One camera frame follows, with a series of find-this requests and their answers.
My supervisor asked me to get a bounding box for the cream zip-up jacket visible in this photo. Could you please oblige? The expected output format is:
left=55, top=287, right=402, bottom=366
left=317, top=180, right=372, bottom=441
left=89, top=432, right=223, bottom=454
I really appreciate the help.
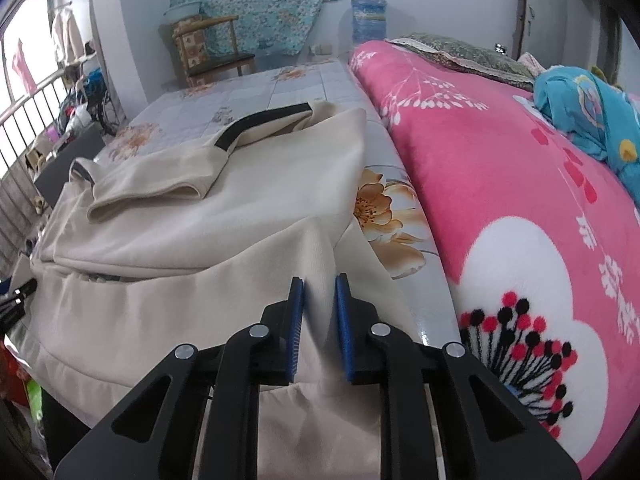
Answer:
left=6, top=102, right=413, bottom=479

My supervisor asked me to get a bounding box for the blue patterned clothing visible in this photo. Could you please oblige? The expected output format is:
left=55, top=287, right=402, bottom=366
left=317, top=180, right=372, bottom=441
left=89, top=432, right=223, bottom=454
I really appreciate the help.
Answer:
left=534, top=66, right=639, bottom=203

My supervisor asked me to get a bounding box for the green paper bag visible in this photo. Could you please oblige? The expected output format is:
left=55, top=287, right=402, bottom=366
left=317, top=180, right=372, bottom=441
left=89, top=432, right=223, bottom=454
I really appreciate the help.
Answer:
left=26, top=379, right=42, bottom=422

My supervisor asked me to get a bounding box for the floral bed sheet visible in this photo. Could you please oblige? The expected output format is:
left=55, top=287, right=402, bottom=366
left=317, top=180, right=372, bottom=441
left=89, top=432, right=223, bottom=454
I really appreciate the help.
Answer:
left=96, top=58, right=458, bottom=347

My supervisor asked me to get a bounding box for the metal railing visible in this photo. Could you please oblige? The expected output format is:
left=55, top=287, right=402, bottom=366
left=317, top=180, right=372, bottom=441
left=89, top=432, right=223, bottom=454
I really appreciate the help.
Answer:
left=0, top=66, right=68, bottom=276

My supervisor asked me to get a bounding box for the pink floral blanket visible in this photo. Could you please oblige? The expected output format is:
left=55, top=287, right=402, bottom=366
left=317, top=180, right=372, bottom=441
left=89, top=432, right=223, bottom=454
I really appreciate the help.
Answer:
left=349, top=41, right=639, bottom=479

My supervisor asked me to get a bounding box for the grey green pillow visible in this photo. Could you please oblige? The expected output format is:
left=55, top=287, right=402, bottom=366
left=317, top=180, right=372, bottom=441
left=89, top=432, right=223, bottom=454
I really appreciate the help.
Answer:
left=388, top=32, right=535, bottom=91

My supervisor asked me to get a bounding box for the wooden chair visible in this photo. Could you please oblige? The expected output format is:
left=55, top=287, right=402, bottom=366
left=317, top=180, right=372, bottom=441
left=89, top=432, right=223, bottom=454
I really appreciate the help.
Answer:
left=172, top=14, right=256, bottom=88

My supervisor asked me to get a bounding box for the blue water bottle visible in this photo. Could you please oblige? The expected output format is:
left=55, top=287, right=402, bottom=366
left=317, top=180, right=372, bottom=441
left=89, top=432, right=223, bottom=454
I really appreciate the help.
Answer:
left=350, top=0, right=387, bottom=47

